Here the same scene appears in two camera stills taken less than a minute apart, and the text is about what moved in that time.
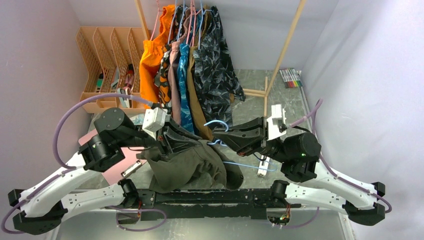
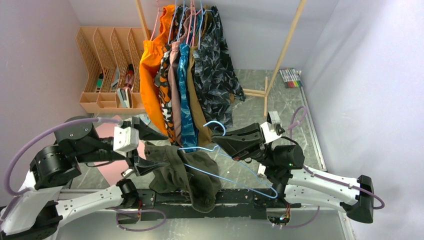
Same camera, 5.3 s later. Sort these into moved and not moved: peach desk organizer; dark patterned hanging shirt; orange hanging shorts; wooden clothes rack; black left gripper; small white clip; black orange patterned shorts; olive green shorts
Moved: black left gripper; olive green shorts
Not moved: black orange patterned shorts; dark patterned hanging shirt; orange hanging shorts; wooden clothes rack; peach desk organizer; small white clip
